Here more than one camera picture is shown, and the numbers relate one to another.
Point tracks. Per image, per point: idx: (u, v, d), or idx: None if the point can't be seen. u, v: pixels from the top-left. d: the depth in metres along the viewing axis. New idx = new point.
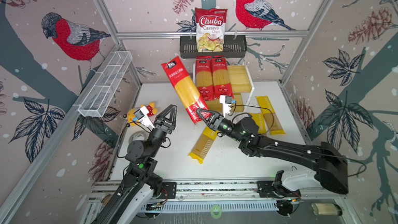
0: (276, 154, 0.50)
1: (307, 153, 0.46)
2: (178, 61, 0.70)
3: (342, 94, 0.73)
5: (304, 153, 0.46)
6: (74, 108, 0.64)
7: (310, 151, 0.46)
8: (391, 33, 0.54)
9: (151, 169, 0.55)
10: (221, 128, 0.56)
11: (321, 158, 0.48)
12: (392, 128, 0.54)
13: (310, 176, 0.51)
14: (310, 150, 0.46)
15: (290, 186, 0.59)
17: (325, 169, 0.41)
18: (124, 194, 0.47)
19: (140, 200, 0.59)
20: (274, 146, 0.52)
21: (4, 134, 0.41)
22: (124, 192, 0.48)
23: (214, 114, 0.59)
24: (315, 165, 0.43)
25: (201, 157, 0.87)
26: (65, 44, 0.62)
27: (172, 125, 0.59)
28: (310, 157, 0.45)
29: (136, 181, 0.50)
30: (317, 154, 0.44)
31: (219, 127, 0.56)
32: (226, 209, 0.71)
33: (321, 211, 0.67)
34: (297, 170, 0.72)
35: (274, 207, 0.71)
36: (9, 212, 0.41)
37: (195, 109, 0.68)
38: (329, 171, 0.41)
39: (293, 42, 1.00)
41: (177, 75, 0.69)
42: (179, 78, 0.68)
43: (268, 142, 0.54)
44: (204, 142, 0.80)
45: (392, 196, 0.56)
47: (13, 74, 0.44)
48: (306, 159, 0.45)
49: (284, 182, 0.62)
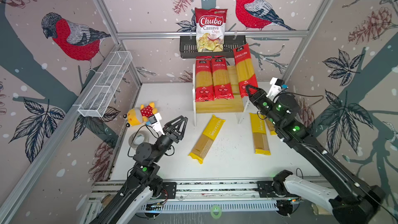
0: (312, 158, 0.45)
1: (353, 184, 0.40)
2: (245, 46, 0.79)
3: (342, 94, 0.73)
5: (349, 181, 0.40)
6: (74, 108, 0.64)
7: (358, 184, 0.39)
8: (391, 33, 0.54)
9: (154, 173, 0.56)
10: (259, 106, 0.58)
11: (366, 197, 0.38)
12: (392, 128, 0.54)
13: (321, 195, 0.50)
14: (360, 183, 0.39)
15: (292, 190, 0.60)
17: (361, 208, 0.36)
18: (127, 195, 0.50)
19: (139, 202, 0.59)
20: (318, 152, 0.46)
21: (4, 134, 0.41)
22: (126, 193, 0.50)
23: (259, 90, 0.59)
24: (353, 197, 0.38)
25: (201, 157, 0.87)
26: (65, 44, 0.62)
27: (180, 135, 0.57)
28: (353, 189, 0.39)
29: (138, 183, 0.52)
30: (363, 192, 0.39)
31: (258, 104, 0.58)
32: (226, 209, 0.71)
33: (321, 211, 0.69)
34: (301, 172, 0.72)
35: (274, 207, 0.71)
36: (9, 213, 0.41)
37: (245, 84, 0.64)
38: (364, 212, 0.36)
39: (293, 42, 1.00)
41: (241, 56, 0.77)
42: (242, 58, 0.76)
43: (315, 145, 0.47)
44: (204, 142, 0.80)
45: (391, 196, 0.56)
47: (13, 74, 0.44)
48: (345, 187, 0.40)
49: (288, 187, 0.61)
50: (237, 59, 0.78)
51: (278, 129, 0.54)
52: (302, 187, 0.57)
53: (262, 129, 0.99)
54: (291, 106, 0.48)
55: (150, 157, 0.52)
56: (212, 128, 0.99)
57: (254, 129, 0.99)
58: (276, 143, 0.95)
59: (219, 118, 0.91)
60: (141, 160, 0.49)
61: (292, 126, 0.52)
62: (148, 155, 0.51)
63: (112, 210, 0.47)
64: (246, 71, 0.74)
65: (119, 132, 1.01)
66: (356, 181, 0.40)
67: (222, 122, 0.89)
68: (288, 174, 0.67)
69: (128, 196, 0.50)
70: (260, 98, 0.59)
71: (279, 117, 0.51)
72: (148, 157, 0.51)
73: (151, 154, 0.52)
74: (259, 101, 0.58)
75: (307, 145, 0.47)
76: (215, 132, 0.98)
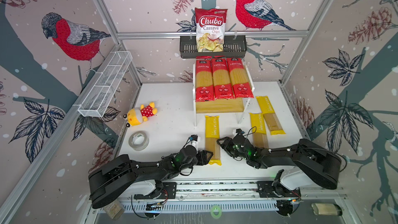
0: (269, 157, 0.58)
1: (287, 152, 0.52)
2: (239, 58, 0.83)
3: (342, 94, 0.73)
5: (284, 152, 0.53)
6: (74, 108, 0.64)
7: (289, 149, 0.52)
8: (390, 33, 0.54)
9: (172, 176, 0.62)
10: (229, 149, 0.77)
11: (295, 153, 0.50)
12: (392, 128, 0.54)
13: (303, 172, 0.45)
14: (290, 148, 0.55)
15: (291, 185, 0.59)
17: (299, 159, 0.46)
18: (161, 168, 0.58)
19: (144, 185, 0.59)
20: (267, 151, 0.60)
21: (4, 134, 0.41)
22: (161, 165, 0.59)
23: (224, 138, 0.81)
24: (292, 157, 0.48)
25: (218, 158, 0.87)
26: (65, 44, 0.62)
27: (204, 162, 0.71)
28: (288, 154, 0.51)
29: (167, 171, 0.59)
30: (307, 153, 0.51)
31: (228, 148, 0.78)
32: (226, 209, 0.71)
33: (321, 211, 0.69)
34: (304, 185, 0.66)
35: (274, 207, 0.71)
36: (9, 213, 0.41)
37: (240, 86, 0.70)
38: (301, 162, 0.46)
39: (293, 42, 1.00)
41: (236, 65, 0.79)
42: (237, 67, 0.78)
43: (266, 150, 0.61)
44: (211, 145, 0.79)
45: (392, 196, 0.56)
47: (13, 74, 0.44)
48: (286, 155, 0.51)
49: (282, 179, 0.63)
50: (230, 66, 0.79)
51: (249, 160, 0.69)
52: (289, 177, 0.58)
53: (263, 129, 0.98)
54: (241, 142, 0.68)
55: (187, 160, 0.64)
56: (212, 128, 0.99)
57: (254, 129, 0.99)
58: (276, 144, 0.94)
59: (214, 117, 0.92)
60: (185, 156, 0.62)
61: (253, 152, 0.71)
62: (192, 157, 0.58)
63: (150, 167, 0.54)
64: (239, 76, 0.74)
65: (119, 132, 1.01)
66: (288, 148, 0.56)
67: (217, 119, 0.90)
68: (282, 172, 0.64)
69: (161, 166, 0.59)
70: (229, 144, 0.79)
71: (241, 152, 0.69)
72: (188, 158, 0.63)
73: (190, 158, 0.63)
74: (227, 147, 0.78)
75: (263, 155, 0.62)
76: (216, 131, 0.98)
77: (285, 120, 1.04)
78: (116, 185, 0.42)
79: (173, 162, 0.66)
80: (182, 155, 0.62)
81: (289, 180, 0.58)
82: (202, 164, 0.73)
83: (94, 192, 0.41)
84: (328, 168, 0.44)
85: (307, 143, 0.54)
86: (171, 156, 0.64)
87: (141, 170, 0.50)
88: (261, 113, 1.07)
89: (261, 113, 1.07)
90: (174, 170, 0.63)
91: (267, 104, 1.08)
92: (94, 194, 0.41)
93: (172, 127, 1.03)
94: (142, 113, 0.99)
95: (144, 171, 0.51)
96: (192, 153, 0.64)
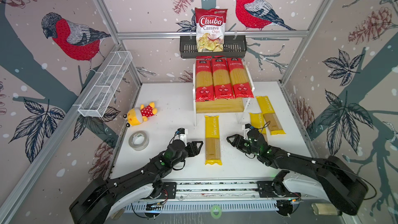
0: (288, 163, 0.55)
1: (313, 164, 0.49)
2: (239, 59, 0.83)
3: (342, 94, 0.73)
5: (309, 163, 0.50)
6: (74, 108, 0.64)
7: (315, 162, 0.49)
8: (390, 33, 0.54)
9: (166, 173, 0.62)
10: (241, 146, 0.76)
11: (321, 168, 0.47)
12: (392, 128, 0.54)
13: (318, 185, 0.44)
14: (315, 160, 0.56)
15: (290, 187, 0.60)
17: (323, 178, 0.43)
18: (145, 175, 0.55)
19: (140, 192, 0.58)
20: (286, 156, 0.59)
21: (4, 134, 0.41)
22: (145, 172, 0.56)
23: (234, 136, 0.78)
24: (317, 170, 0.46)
25: (219, 158, 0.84)
26: (65, 44, 0.62)
27: (195, 152, 0.73)
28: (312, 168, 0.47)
29: (157, 171, 0.58)
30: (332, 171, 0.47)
31: (241, 146, 0.76)
32: (226, 208, 0.71)
33: (321, 211, 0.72)
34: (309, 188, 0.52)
35: (274, 207, 0.71)
36: (9, 212, 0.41)
37: (240, 86, 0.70)
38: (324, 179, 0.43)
39: (293, 42, 1.00)
41: (236, 65, 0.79)
42: (236, 67, 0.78)
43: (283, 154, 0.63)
44: (213, 145, 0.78)
45: (392, 196, 0.56)
47: (13, 74, 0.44)
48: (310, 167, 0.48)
49: (286, 181, 0.63)
50: (230, 67, 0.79)
51: (260, 156, 0.68)
52: (297, 181, 0.58)
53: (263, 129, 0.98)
54: (255, 136, 0.68)
55: (177, 155, 0.63)
56: (212, 128, 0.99)
57: None
58: (276, 144, 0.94)
59: (214, 117, 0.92)
60: (173, 151, 0.61)
61: (266, 149, 0.69)
62: (180, 151, 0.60)
63: (132, 179, 0.51)
64: (239, 76, 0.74)
65: (119, 132, 1.01)
66: (314, 159, 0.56)
67: (217, 119, 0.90)
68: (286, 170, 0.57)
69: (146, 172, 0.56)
70: (240, 142, 0.78)
71: (254, 147, 0.69)
72: (176, 152, 0.62)
73: (180, 152, 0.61)
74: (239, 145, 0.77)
75: (278, 157, 0.60)
76: (216, 130, 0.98)
77: (285, 120, 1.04)
78: (97, 211, 0.40)
79: (163, 160, 0.65)
80: (170, 151, 0.60)
81: (297, 184, 0.58)
82: (194, 155, 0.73)
83: (78, 220, 0.41)
84: (351, 191, 0.42)
85: (337, 162, 0.45)
86: (160, 154, 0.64)
87: (121, 186, 0.48)
88: (261, 113, 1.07)
89: (261, 113, 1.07)
90: (165, 168, 0.62)
91: (267, 104, 1.08)
92: (80, 222, 0.40)
93: (172, 127, 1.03)
94: (142, 113, 0.99)
95: (126, 186, 0.48)
96: (180, 147, 0.63)
